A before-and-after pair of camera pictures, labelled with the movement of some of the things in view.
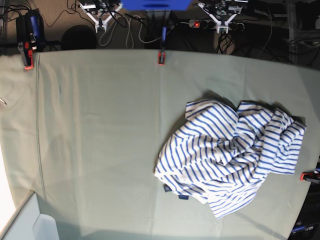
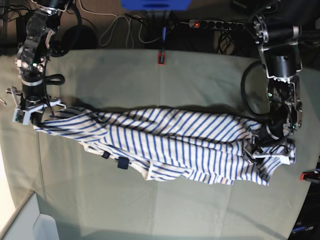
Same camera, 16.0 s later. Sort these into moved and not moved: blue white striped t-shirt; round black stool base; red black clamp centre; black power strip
Moved: blue white striped t-shirt
Not moved: round black stool base; black power strip; red black clamp centre
